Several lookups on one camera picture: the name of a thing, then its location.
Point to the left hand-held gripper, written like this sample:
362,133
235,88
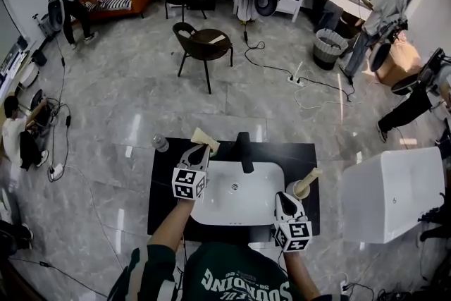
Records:
183,183

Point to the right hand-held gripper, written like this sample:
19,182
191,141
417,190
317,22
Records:
297,234

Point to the white mug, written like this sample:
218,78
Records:
291,191

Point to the person's left forearm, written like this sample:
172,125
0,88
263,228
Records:
172,225

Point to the person's right forearm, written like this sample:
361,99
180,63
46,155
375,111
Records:
299,271

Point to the clear plastic bottle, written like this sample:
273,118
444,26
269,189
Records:
160,142

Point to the white sink basin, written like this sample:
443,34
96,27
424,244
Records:
246,201

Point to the black countertop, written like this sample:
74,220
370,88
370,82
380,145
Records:
165,194

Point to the black faucet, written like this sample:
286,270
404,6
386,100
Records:
246,155

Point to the person's green printed shirt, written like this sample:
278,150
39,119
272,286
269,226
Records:
229,264

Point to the white bathtub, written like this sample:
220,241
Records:
387,194

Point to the dark wicker chair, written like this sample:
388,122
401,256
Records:
208,47

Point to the cream flat packet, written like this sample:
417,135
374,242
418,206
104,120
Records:
216,39

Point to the white power strip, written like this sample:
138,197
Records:
295,79
56,171

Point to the grey white laundry basket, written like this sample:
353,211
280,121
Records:
327,49

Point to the striped blanket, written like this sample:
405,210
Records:
116,0

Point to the large cardboard box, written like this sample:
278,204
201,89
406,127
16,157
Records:
401,60

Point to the round white device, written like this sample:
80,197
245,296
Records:
30,75

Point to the small black box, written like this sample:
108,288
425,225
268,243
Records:
38,58

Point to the grey wheeled machine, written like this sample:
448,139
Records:
44,24

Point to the low window bench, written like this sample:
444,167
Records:
10,63

